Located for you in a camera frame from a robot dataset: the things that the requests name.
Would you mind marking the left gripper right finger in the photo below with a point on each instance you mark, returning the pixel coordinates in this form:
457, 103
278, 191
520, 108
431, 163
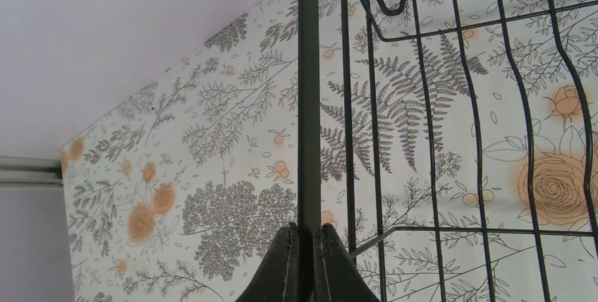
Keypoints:
336, 278

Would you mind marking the black wire dish rack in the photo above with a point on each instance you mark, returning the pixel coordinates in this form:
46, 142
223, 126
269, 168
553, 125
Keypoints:
461, 137

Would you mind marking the floral patterned table mat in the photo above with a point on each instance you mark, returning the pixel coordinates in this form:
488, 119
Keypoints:
176, 194

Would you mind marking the aluminium rail frame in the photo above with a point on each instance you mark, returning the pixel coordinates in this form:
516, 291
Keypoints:
23, 172

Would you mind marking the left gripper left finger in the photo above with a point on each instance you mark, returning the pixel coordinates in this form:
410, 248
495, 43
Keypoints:
277, 279

